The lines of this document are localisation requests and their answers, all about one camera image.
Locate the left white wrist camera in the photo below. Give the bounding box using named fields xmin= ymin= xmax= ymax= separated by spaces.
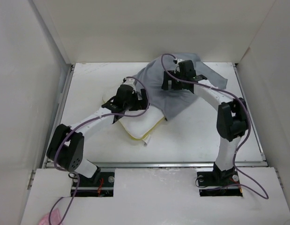
xmin=122 ymin=77 xmax=137 ymax=90

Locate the grey pillowcase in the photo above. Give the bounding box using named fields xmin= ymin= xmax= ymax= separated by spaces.
xmin=125 ymin=52 xmax=229 ymax=121

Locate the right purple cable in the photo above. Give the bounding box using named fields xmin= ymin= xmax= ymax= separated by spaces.
xmin=161 ymin=53 xmax=269 ymax=200

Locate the white pillow with yellow edge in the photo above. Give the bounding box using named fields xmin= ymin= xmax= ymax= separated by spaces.
xmin=102 ymin=87 xmax=165 ymax=144

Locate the purple cable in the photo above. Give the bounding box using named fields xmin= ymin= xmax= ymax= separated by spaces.
xmin=48 ymin=76 xmax=150 ymax=225
xmin=161 ymin=53 xmax=269 ymax=200

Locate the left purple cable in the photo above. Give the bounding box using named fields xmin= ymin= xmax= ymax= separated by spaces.
xmin=48 ymin=76 xmax=150 ymax=225

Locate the pink plastic bag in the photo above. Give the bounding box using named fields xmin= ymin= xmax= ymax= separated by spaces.
xmin=38 ymin=209 xmax=61 ymax=225

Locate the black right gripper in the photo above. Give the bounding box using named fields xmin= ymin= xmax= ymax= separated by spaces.
xmin=161 ymin=70 xmax=186 ymax=90

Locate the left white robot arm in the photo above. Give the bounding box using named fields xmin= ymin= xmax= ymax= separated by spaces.
xmin=46 ymin=84 xmax=149 ymax=186

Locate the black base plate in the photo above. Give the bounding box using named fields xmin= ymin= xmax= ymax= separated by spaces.
xmin=196 ymin=168 xmax=243 ymax=197
xmin=68 ymin=171 xmax=115 ymax=197

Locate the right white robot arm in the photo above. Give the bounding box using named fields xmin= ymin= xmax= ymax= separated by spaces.
xmin=162 ymin=60 xmax=248 ymax=188

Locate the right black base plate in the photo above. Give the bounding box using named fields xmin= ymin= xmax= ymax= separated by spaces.
xmin=196 ymin=168 xmax=243 ymax=197

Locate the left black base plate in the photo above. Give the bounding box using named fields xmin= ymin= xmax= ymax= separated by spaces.
xmin=68 ymin=171 xmax=115 ymax=197

